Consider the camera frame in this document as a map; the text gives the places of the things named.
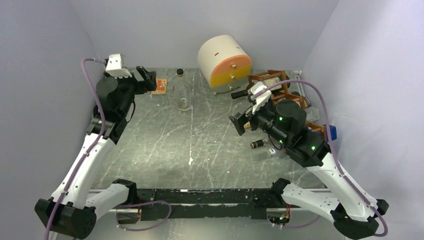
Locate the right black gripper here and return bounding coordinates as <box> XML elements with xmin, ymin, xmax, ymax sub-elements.
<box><xmin>229</xmin><ymin>99</ymin><xmax>290</xmax><ymax>146</ymax></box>

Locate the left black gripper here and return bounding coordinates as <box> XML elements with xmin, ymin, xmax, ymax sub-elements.
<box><xmin>105</xmin><ymin>65</ymin><xmax>157</xmax><ymax>116</ymax></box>

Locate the clear glass bottle black cap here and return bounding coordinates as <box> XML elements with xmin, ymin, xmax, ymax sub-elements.
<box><xmin>174</xmin><ymin>68</ymin><xmax>193</xmax><ymax>112</ymax></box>

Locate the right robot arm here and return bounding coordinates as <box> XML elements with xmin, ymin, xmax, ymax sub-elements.
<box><xmin>229</xmin><ymin>100</ymin><xmax>389</xmax><ymax>240</ymax></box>

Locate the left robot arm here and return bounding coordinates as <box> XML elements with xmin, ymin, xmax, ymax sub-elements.
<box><xmin>34</xmin><ymin>66</ymin><xmax>157</xmax><ymax>240</ymax></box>

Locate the gold foil top bottle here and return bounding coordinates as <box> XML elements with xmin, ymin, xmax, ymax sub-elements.
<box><xmin>243</xmin><ymin>122</ymin><xmax>252</xmax><ymax>130</ymax></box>

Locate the dark bottle copper cap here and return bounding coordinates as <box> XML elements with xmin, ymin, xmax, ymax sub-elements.
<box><xmin>250</xmin><ymin>139</ymin><xmax>269</xmax><ymax>149</ymax></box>

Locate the dark green wine bottle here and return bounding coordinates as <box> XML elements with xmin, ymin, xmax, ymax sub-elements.
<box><xmin>230</xmin><ymin>76</ymin><xmax>291</xmax><ymax>100</ymax></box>

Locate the dark bottle white label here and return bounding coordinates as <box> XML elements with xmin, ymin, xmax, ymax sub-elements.
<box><xmin>271</xmin><ymin>94</ymin><xmax>312</xmax><ymax>109</ymax></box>

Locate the brown wooden wine rack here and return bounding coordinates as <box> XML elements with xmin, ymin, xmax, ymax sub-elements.
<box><xmin>246</xmin><ymin>69</ymin><xmax>328</xmax><ymax>141</ymax></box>

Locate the large clear plastic bottle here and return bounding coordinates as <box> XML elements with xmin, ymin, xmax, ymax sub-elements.
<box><xmin>304</xmin><ymin>106</ymin><xmax>321</xmax><ymax>123</ymax></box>

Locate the blue square glass bottle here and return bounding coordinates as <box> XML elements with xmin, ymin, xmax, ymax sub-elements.
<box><xmin>267</xmin><ymin>124</ymin><xmax>339</xmax><ymax>159</ymax></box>

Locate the orange card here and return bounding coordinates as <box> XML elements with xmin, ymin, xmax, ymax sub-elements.
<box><xmin>152</xmin><ymin>78</ymin><xmax>168</xmax><ymax>95</ymax></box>

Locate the cream round drawer cabinet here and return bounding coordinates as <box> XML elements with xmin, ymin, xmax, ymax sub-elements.
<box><xmin>197</xmin><ymin>35</ymin><xmax>252</xmax><ymax>94</ymax></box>

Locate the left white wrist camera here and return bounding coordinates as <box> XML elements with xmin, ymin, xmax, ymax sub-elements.
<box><xmin>105</xmin><ymin>53</ymin><xmax>132</xmax><ymax>79</ymax></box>

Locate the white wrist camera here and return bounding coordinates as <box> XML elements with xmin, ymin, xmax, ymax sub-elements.
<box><xmin>247</xmin><ymin>81</ymin><xmax>272</xmax><ymax>115</ymax></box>
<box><xmin>105</xmin><ymin>53</ymin><xmax>132</xmax><ymax>79</ymax></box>

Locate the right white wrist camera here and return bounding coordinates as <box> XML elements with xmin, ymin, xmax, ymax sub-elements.
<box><xmin>247</xmin><ymin>81</ymin><xmax>272</xmax><ymax>115</ymax></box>

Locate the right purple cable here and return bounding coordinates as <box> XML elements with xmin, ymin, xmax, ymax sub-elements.
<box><xmin>250</xmin><ymin>79</ymin><xmax>389</xmax><ymax>238</ymax></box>

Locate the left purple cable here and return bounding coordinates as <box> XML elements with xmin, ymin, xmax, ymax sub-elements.
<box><xmin>43</xmin><ymin>58</ymin><xmax>110</xmax><ymax>240</ymax></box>

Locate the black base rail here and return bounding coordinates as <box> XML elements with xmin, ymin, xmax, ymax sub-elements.
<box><xmin>137</xmin><ymin>188</ymin><xmax>287</xmax><ymax>221</ymax></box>

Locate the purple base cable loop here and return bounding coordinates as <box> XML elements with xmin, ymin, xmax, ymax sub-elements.
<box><xmin>115</xmin><ymin>201</ymin><xmax>173</xmax><ymax>232</ymax></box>

